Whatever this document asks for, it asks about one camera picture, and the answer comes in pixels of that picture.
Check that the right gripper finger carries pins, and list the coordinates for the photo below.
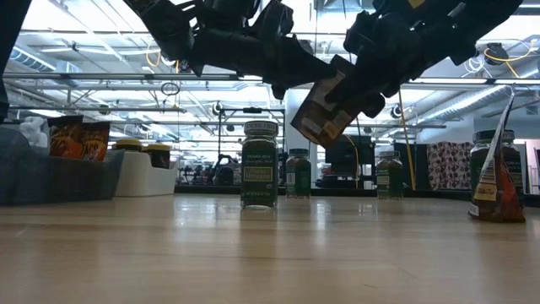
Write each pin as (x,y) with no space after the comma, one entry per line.
(354,86)

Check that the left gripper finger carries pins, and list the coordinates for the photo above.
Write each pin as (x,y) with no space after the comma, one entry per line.
(306,55)
(304,76)

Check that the green-lid oregano jar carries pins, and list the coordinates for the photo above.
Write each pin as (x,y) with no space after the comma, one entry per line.
(478,164)
(259,186)
(298,177)
(388,181)

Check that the yellow-lid spice jar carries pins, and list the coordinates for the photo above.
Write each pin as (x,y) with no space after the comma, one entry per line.
(158,148)
(128,144)

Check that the small black ceiling reel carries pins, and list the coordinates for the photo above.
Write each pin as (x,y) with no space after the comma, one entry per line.
(395,112)

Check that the yellow tape band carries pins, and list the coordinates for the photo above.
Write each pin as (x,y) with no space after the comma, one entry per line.
(417,3)

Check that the black perforated computer case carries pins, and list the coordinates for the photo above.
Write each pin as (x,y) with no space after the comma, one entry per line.
(341,162)

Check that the brown patterned cloth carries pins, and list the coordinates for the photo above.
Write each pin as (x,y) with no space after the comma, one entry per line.
(447,164)

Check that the white plastic bin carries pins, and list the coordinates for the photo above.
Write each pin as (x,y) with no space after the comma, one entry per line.
(143,181)

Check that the grey plastic bin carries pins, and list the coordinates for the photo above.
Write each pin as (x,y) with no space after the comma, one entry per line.
(63,181)

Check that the white plastic object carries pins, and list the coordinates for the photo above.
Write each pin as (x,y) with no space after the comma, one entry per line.
(34,131)

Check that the silver ventilation duct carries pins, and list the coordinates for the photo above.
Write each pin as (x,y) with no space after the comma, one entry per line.
(464,103)

